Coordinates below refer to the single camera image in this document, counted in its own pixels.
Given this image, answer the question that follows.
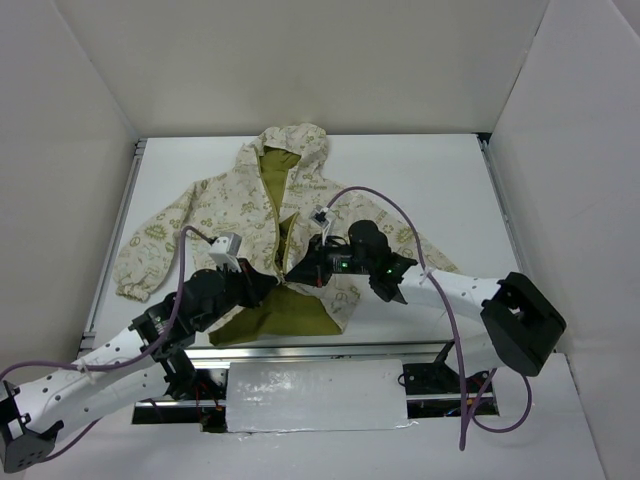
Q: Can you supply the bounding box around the cream printed hooded jacket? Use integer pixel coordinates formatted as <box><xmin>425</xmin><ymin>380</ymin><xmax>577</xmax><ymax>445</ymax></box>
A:
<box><xmin>112</xmin><ymin>123</ymin><xmax>458</xmax><ymax>335</ymax></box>

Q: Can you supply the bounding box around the olive green Snoopy t-shirt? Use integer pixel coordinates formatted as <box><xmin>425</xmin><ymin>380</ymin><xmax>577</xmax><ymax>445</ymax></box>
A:
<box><xmin>209</xmin><ymin>147</ymin><xmax>341</xmax><ymax>347</ymax></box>

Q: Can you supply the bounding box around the purple cable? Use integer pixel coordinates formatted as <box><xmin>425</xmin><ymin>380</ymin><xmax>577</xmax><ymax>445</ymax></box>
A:
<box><xmin>0</xmin><ymin>225</ymin><xmax>214</xmax><ymax>459</ymax></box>
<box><xmin>324</xmin><ymin>186</ymin><xmax>534</xmax><ymax>451</ymax></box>

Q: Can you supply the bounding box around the white foil-edged panel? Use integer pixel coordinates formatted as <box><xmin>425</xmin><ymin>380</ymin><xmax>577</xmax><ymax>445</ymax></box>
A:
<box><xmin>226</xmin><ymin>359</ymin><xmax>410</xmax><ymax>433</ymax></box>

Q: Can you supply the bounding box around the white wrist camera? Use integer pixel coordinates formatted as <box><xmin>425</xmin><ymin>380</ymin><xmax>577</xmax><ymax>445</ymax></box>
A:
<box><xmin>309</xmin><ymin>205</ymin><xmax>336</xmax><ymax>245</ymax></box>
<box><xmin>208</xmin><ymin>232</ymin><xmax>242</xmax><ymax>272</ymax></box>

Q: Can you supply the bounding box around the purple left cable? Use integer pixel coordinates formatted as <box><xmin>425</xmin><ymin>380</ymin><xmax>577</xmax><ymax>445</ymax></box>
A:
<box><xmin>0</xmin><ymin>225</ymin><xmax>214</xmax><ymax>459</ymax></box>

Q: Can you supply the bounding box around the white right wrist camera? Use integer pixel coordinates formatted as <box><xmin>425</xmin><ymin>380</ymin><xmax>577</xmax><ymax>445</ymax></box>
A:
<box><xmin>309</xmin><ymin>205</ymin><xmax>336</xmax><ymax>245</ymax></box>

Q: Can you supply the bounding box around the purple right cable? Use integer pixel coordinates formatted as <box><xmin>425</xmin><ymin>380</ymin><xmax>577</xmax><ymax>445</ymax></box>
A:
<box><xmin>324</xmin><ymin>186</ymin><xmax>534</xmax><ymax>451</ymax></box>

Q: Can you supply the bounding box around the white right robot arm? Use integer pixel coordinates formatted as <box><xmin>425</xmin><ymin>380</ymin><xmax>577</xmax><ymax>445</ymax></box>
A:
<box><xmin>286</xmin><ymin>220</ymin><xmax>567</xmax><ymax>391</ymax></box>

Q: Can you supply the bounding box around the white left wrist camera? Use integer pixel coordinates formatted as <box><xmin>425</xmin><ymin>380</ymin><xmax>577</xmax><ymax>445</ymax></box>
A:
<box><xmin>208</xmin><ymin>232</ymin><xmax>242</xmax><ymax>272</ymax></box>

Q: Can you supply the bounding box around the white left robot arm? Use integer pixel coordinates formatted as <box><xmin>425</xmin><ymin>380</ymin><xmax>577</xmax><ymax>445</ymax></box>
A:
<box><xmin>1</xmin><ymin>261</ymin><xmax>278</xmax><ymax>473</ymax></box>

